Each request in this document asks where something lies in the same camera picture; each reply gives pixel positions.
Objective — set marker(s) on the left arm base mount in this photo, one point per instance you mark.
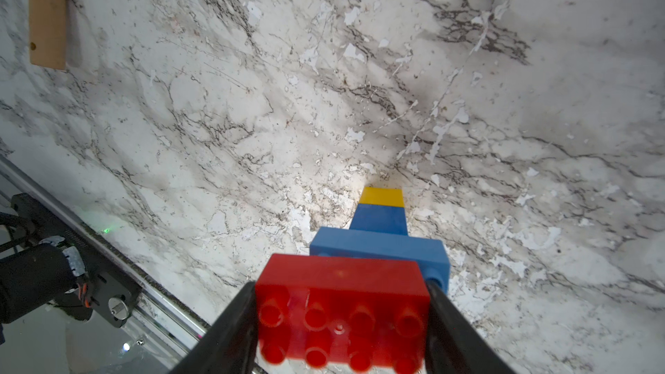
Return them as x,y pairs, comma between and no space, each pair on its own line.
48,261

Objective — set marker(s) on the yellow small lego brick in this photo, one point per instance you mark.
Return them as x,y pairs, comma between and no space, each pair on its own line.
382,197

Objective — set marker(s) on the blue small lego brick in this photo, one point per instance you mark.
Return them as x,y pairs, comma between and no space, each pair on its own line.
380,219

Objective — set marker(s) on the light blue long lego brick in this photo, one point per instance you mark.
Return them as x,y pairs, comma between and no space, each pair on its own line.
429,254

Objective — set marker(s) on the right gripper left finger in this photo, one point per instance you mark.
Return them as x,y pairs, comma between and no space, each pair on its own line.
229,346

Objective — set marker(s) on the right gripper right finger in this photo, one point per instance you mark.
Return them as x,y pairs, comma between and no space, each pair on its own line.
452,345

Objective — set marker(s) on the red lego brick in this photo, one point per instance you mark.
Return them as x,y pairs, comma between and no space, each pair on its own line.
363,313

